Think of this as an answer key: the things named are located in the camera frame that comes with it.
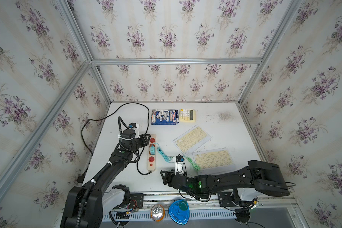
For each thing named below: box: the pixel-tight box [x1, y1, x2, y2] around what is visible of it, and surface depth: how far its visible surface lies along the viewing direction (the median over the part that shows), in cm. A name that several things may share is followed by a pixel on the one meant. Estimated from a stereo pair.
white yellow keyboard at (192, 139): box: [172, 124, 213, 157], surface depth 99 cm
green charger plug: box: [150, 143, 156, 156], surface depth 87 cm
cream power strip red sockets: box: [147, 133, 157, 172], surface depth 87 cm
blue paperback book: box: [150, 109, 177, 125], surface depth 109 cm
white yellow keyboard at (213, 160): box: [192, 147, 236, 175], surface depth 90 cm
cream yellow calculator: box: [179, 108, 197, 123], surface depth 110 cm
